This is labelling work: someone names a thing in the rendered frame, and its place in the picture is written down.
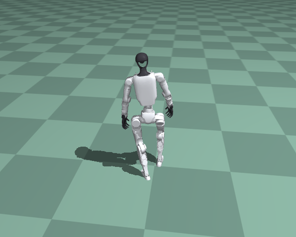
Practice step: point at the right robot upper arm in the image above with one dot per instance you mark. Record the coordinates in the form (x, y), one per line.
(162, 81)

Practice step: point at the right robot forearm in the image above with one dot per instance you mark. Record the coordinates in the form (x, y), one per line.
(169, 101)

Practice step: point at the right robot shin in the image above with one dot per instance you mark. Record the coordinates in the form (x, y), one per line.
(160, 146)

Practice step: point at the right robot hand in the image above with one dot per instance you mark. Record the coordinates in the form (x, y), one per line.
(170, 110)

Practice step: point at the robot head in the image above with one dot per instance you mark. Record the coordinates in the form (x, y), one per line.
(142, 57)

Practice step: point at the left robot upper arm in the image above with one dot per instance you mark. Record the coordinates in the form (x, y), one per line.
(127, 89)

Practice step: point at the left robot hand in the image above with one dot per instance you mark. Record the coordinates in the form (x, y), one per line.
(124, 122)

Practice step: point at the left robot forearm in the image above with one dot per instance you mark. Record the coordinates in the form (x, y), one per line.
(125, 109)

